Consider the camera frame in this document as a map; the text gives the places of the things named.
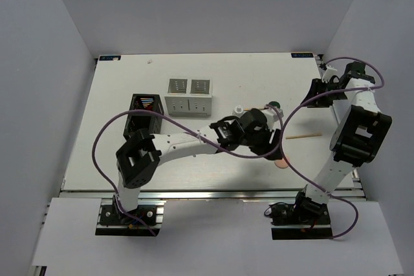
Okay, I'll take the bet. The blue label sticker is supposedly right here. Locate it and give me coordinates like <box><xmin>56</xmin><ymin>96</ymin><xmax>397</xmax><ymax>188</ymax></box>
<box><xmin>98</xmin><ymin>55</ymin><xmax>121</xmax><ymax>61</ymax></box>
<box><xmin>290</xmin><ymin>52</ymin><xmax>314</xmax><ymax>58</ymax></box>

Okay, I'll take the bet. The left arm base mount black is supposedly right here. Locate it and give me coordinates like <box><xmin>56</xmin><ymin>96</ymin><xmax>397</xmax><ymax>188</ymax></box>
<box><xmin>95</xmin><ymin>200</ymin><xmax>164</xmax><ymax>237</ymax></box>

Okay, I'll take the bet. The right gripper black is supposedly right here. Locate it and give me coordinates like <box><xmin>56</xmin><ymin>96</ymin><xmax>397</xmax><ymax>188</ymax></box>
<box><xmin>300</xmin><ymin>78</ymin><xmax>348</xmax><ymax>108</ymax></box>

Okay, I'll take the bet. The purple cable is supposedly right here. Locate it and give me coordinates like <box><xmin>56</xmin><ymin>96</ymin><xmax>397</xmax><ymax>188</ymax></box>
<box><xmin>92</xmin><ymin>104</ymin><xmax>287</xmax><ymax>237</ymax></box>
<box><xmin>278</xmin><ymin>57</ymin><xmax>386</xmax><ymax>240</ymax></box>

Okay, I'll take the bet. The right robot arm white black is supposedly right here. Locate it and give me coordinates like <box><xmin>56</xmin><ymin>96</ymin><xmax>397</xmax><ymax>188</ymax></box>
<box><xmin>292</xmin><ymin>61</ymin><xmax>392</xmax><ymax>224</ymax></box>

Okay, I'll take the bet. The peach round powder puff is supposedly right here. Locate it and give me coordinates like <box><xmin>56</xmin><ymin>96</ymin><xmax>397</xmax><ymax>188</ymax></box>
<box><xmin>274</xmin><ymin>158</ymin><xmax>289</xmax><ymax>169</ymax></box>

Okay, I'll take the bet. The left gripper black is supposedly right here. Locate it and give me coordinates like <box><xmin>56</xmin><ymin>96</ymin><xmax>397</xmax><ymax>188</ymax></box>
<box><xmin>239</xmin><ymin>123</ymin><xmax>281</xmax><ymax>160</ymax></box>

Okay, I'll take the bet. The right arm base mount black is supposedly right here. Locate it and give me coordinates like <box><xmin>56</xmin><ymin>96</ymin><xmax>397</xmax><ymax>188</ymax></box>
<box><xmin>263</xmin><ymin>202</ymin><xmax>333</xmax><ymax>240</ymax></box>

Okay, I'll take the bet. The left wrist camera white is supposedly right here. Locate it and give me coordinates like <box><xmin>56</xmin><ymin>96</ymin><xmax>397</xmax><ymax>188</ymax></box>
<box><xmin>262</xmin><ymin>105</ymin><xmax>283</xmax><ymax>129</ymax></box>

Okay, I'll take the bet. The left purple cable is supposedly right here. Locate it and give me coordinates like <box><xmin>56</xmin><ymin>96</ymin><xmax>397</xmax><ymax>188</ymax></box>
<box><xmin>92</xmin><ymin>104</ymin><xmax>287</xmax><ymax>237</ymax></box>

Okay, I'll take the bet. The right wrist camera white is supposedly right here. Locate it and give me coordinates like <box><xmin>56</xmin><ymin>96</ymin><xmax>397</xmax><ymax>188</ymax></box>
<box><xmin>321</xmin><ymin>65</ymin><xmax>338</xmax><ymax>83</ymax></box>

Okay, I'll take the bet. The black mesh organizer box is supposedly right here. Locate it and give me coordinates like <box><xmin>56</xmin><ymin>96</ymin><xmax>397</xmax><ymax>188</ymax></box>
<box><xmin>123</xmin><ymin>94</ymin><xmax>164</xmax><ymax>140</ymax></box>

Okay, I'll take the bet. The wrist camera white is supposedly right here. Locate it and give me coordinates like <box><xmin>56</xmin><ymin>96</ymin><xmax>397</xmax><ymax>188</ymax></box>
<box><xmin>321</xmin><ymin>65</ymin><xmax>338</xmax><ymax>83</ymax></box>
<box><xmin>262</xmin><ymin>105</ymin><xmax>283</xmax><ymax>129</ymax></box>

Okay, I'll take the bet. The gold makeup pencil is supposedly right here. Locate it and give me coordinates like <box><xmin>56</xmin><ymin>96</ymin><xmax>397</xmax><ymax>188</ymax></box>
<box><xmin>244</xmin><ymin>106</ymin><xmax>267</xmax><ymax>111</ymax></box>
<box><xmin>286</xmin><ymin>133</ymin><xmax>323</xmax><ymax>140</ymax></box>

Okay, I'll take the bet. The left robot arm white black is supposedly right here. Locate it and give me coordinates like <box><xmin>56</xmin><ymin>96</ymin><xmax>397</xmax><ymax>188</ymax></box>
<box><xmin>114</xmin><ymin>105</ymin><xmax>283</xmax><ymax>224</ymax></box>

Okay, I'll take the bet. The white spray bottle teal base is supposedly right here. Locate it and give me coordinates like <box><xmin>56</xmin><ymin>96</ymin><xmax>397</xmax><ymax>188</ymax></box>
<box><xmin>232</xmin><ymin>105</ymin><xmax>245</xmax><ymax>117</ymax></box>

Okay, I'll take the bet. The white slotted organizer box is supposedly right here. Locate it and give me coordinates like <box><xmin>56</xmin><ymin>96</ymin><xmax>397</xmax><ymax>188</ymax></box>
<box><xmin>164</xmin><ymin>78</ymin><xmax>212</xmax><ymax>118</ymax></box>

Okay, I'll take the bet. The blue label sticker right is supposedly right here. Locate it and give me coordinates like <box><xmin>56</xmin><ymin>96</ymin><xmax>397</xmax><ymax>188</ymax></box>
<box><xmin>290</xmin><ymin>52</ymin><xmax>314</xmax><ymax>58</ymax></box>

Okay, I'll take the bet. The blue label sticker left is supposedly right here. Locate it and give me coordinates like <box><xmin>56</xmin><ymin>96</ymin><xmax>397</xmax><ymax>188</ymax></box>
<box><xmin>98</xmin><ymin>55</ymin><xmax>121</xmax><ymax>61</ymax></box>

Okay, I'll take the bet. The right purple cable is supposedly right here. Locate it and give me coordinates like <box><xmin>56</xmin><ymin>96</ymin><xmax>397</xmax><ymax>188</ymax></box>
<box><xmin>278</xmin><ymin>57</ymin><xmax>386</xmax><ymax>240</ymax></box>

